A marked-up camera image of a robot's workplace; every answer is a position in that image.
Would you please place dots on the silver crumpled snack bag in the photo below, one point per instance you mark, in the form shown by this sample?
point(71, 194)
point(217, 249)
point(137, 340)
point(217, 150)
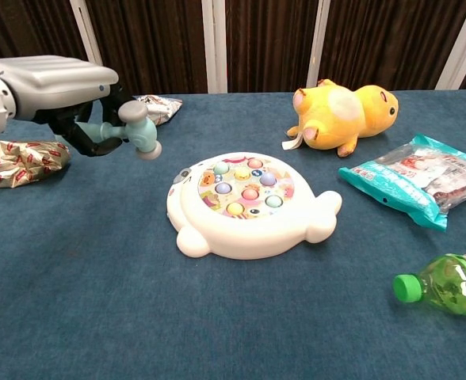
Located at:
point(165, 109)

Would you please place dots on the blue velvet table cover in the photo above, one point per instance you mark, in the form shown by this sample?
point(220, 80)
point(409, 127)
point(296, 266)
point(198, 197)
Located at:
point(98, 316)

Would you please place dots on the gold red crumpled wrapper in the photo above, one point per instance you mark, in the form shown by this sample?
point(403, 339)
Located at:
point(19, 164)

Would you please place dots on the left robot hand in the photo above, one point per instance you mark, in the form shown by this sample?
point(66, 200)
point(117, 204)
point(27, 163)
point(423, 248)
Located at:
point(58, 79)

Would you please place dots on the dark brown curtain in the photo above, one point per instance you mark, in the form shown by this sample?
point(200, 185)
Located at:
point(157, 39)

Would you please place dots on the white whack-a-mole toy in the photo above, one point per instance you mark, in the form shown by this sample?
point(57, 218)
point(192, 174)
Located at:
point(257, 237)

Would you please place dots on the green plastic bottle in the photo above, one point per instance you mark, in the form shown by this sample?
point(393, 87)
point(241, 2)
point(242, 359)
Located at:
point(447, 285)

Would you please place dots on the yellow plush toy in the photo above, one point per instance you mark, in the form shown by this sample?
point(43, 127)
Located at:
point(336, 126)

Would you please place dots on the light blue toy hammer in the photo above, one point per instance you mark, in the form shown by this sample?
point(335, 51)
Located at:
point(144, 132)

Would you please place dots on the teal snack package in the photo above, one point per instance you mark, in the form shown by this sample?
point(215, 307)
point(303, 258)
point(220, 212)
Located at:
point(395, 186)

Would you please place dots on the white frame post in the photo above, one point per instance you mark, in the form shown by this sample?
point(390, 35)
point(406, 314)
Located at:
point(215, 47)
point(317, 47)
point(461, 47)
point(90, 39)

